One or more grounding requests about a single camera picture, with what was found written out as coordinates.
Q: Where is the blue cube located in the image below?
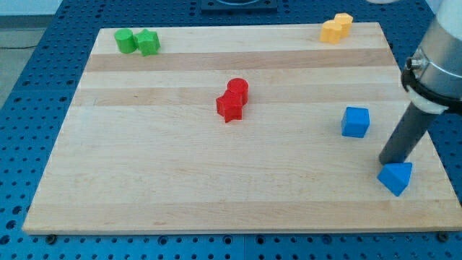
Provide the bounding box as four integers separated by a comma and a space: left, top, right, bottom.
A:
341, 107, 370, 138

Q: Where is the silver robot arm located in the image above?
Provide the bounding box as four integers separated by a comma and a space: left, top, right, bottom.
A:
401, 0, 461, 115

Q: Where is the blue triangle block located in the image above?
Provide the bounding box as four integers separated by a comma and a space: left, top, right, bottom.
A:
378, 162, 413, 196

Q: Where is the red star block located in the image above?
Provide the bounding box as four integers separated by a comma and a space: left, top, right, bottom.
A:
216, 90, 243, 123

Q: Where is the wooden board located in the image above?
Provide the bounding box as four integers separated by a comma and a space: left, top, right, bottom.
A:
22, 22, 461, 235

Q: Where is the red cylinder block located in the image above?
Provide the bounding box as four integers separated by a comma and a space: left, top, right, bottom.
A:
227, 78, 249, 105

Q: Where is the green star block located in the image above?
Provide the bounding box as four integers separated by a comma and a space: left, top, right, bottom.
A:
134, 29, 160, 56

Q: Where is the green cylinder block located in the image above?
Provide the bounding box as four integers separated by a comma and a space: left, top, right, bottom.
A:
114, 28, 137, 53

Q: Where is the yellow heart block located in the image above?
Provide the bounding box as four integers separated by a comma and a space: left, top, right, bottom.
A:
319, 19, 342, 44

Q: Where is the yellow hexagon block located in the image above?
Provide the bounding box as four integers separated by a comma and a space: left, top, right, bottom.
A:
334, 12, 354, 38

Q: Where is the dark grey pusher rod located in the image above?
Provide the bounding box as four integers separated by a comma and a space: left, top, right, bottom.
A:
378, 103, 437, 165

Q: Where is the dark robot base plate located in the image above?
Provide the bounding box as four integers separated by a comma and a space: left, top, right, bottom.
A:
199, 0, 278, 12

